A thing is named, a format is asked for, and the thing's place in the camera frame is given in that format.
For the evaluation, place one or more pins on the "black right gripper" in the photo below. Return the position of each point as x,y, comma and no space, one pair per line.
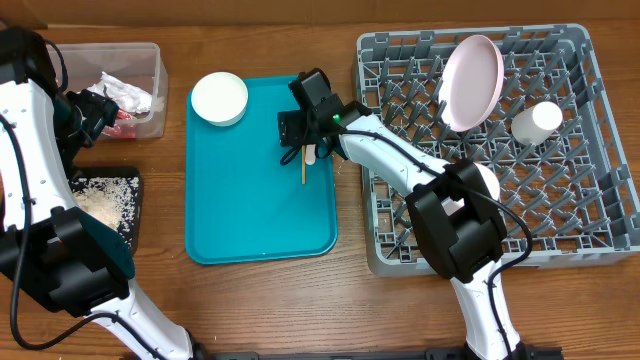
289,127

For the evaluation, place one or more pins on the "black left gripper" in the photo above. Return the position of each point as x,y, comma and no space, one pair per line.
98,110

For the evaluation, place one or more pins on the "wooden chopstick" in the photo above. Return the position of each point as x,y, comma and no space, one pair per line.
303,164

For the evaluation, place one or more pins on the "white plastic fork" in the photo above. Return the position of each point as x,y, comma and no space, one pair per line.
310,157

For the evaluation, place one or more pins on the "red snack wrapper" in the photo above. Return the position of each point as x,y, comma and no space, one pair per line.
123,128

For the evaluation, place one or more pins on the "white tissue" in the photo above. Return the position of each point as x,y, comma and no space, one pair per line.
129,98

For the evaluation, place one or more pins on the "white bowl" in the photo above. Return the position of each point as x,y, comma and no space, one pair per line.
220,98

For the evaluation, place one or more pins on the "food scraps pile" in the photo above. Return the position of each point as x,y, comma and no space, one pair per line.
111,200

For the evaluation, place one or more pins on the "pink bowl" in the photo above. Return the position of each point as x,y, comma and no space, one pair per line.
491,181

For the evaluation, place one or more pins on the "pink plate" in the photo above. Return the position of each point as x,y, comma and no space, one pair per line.
471,83

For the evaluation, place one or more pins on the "white upside-down cup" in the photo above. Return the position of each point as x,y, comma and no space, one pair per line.
536,124

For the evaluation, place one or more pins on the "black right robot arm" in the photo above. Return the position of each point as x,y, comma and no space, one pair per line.
464,248

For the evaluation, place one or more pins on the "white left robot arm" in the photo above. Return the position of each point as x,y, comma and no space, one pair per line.
51,249

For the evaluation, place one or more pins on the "black waste tray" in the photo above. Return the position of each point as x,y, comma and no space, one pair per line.
118,171

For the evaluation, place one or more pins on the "grey dishwasher rack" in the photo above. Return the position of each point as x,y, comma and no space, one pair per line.
572,197

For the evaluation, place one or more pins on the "clear plastic bin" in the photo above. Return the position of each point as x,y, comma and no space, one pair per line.
138,64

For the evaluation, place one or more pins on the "teal serving tray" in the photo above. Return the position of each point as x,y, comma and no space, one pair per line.
241,205

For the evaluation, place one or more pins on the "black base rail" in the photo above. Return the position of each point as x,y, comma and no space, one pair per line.
460,353

